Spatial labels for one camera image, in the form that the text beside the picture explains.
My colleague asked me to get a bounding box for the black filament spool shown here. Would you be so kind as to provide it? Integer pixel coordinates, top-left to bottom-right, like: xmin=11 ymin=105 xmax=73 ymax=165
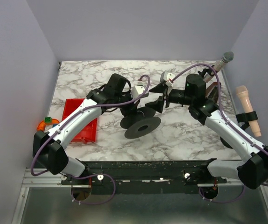
xmin=120 ymin=107 xmax=161 ymax=139

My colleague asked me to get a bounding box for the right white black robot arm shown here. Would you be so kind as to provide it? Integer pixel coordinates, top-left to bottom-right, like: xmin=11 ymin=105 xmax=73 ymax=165
xmin=146 ymin=74 xmax=268 ymax=189

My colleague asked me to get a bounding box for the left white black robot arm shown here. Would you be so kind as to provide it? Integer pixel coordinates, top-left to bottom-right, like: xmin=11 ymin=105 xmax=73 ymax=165
xmin=31 ymin=74 xmax=145 ymax=177

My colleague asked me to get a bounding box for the red plastic bin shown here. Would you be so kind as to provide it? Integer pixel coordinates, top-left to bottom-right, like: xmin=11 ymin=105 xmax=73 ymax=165
xmin=62 ymin=98 xmax=98 ymax=144

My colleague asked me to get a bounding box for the black round microphone stand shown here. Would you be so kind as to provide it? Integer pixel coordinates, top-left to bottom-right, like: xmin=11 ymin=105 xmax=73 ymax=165
xmin=198 ymin=68 xmax=214 ymax=83

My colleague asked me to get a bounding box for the grey silver microphone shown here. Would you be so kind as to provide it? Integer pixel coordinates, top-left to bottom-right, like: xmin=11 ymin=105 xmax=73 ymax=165
xmin=203 ymin=51 xmax=234 ymax=83

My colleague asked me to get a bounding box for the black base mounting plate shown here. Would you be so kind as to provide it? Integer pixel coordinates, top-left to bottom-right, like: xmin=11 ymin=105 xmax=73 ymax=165
xmin=61 ymin=161 xmax=226 ymax=195

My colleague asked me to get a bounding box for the pink beige microphone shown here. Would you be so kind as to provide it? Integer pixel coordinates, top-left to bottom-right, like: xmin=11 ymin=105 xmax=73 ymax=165
xmin=236 ymin=85 xmax=261 ymax=137

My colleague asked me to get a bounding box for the green toy brick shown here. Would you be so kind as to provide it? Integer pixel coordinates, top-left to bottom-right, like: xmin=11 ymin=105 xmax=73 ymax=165
xmin=44 ymin=117 xmax=52 ymax=124

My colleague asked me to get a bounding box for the orange toy brick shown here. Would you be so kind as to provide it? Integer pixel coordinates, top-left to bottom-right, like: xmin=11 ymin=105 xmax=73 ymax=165
xmin=36 ymin=118 xmax=60 ymax=131

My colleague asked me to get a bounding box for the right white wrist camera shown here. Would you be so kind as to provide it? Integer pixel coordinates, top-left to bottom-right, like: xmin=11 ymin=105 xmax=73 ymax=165
xmin=160 ymin=71 xmax=175 ymax=87

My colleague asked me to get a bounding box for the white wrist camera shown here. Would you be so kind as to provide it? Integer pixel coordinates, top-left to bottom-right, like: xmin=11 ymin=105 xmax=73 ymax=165
xmin=131 ymin=85 xmax=149 ymax=98
xmin=160 ymin=71 xmax=175 ymax=87

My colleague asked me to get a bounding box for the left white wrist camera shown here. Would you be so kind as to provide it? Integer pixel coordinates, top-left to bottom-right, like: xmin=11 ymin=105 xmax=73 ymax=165
xmin=131 ymin=85 xmax=149 ymax=98

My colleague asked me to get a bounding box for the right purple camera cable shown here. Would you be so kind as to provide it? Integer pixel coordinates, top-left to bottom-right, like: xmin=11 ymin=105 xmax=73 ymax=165
xmin=168 ymin=64 xmax=268 ymax=203

